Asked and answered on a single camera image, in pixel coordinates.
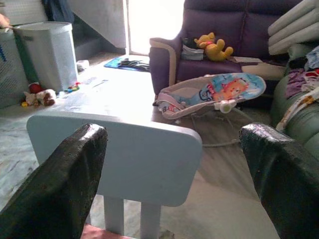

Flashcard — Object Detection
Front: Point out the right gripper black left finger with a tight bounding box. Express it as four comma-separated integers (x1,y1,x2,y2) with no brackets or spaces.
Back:
0,123,108,239

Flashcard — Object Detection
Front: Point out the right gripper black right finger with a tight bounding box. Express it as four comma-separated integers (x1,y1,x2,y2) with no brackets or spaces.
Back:
239,122,319,239

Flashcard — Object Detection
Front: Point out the pink and white fluffy pillow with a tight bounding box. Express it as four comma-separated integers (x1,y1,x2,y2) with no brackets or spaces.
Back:
81,224,125,239

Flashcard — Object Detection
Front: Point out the green sofa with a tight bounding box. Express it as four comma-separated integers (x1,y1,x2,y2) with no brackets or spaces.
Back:
270,44,319,152

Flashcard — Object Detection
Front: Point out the purple leather sofa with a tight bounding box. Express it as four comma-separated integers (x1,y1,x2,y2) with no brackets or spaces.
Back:
149,0,304,95

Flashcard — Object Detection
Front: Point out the red and white plush toy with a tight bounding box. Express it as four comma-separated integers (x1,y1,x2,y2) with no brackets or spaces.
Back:
23,82,57,108

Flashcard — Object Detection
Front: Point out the light blue plastic child chair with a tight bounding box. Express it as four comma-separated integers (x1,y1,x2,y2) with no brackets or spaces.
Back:
26,113,203,237

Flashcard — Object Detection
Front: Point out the small colourful plastic toy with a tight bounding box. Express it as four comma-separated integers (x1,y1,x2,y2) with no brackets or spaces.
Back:
64,82,82,93

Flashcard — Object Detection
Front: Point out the pile of colourful clothes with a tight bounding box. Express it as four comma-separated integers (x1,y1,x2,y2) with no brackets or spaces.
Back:
285,46,319,100

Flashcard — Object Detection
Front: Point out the baby bouncer with lion print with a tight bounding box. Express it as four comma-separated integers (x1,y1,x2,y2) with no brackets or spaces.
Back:
152,73,267,122

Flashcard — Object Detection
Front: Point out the beige cushion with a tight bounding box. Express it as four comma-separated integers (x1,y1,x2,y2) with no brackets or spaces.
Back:
243,63,286,80

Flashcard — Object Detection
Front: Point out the white box with blue print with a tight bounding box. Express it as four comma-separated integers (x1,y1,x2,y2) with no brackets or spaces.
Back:
0,27,29,109

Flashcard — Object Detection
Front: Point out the white plastic laundry bin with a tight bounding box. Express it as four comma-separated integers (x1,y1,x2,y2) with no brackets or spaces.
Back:
13,21,78,93

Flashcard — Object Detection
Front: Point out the blue floor mat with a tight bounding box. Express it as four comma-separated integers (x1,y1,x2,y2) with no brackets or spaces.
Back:
103,56,150,73

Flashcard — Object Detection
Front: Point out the yellow bear plush toy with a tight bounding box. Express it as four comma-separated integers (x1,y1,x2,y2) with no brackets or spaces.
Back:
193,32,234,62

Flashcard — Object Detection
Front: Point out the pale green folded mattress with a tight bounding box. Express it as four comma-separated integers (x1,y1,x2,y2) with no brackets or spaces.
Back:
268,0,319,55

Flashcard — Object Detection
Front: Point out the folded grey blue cloth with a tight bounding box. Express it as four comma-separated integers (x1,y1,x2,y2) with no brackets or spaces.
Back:
180,37,205,61

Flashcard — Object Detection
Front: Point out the dark blue hanging cloth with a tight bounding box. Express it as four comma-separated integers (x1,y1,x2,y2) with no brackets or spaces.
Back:
42,0,75,24

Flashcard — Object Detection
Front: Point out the white cord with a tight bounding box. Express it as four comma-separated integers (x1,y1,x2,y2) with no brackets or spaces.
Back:
203,138,241,148

